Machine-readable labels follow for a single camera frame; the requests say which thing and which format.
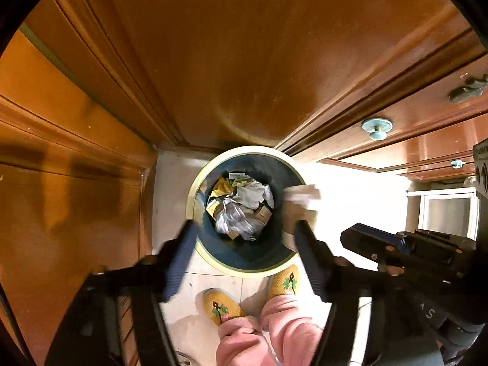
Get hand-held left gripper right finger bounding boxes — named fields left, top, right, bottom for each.
left=294, top=219, right=443, bottom=366

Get yellow knitted slipper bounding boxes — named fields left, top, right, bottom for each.
left=267, top=264, right=302, bottom=298
left=203, top=289, right=246, bottom=326

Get clear plastic bag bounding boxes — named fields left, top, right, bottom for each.
left=214, top=198, right=267, bottom=241

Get green carton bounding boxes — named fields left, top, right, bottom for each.
left=228, top=173, right=253, bottom=188

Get white framed panel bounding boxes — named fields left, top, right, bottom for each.
left=405, top=187, right=480, bottom=242

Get round trash bin yellow rim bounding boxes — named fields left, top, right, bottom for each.
left=187, top=145, right=307, bottom=278

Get brown wooden drawer front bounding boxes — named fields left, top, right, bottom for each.
left=328, top=114, right=488, bottom=178
left=290, top=65, right=488, bottom=161

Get yellow snack bag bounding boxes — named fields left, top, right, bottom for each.
left=208, top=177, right=233, bottom=208

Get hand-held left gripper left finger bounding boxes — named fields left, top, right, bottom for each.
left=45, top=219, right=199, bottom=366

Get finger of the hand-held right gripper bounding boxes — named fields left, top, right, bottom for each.
left=353, top=222, right=410, bottom=254
left=340, top=229, right=401, bottom=265

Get brown carton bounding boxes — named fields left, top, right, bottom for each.
left=252, top=206, right=272, bottom=230

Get brown wooden cabinet door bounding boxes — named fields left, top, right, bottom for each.
left=72, top=0, right=473, bottom=150
left=0, top=30, right=159, bottom=366

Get pink pants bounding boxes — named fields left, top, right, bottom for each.
left=215, top=293, right=328, bottom=366

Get white paper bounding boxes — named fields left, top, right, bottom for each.
left=232, top=181, right=275, bottom=210

